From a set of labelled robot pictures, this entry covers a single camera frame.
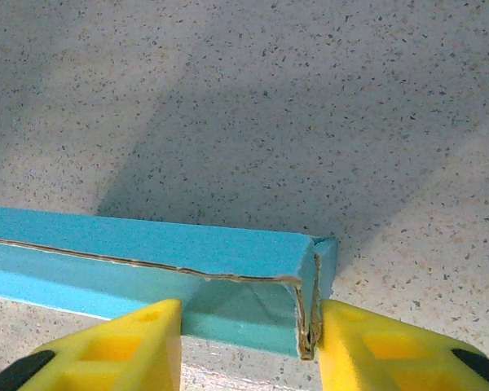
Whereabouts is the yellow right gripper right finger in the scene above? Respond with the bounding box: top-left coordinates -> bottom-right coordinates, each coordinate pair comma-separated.
318,300 -> 489,391

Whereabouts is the teal paper box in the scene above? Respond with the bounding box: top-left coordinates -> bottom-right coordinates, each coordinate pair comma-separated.
0,205 -> 338,362

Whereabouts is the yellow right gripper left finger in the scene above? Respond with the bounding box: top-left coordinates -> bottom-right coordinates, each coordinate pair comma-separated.
0,299 -> 183,391

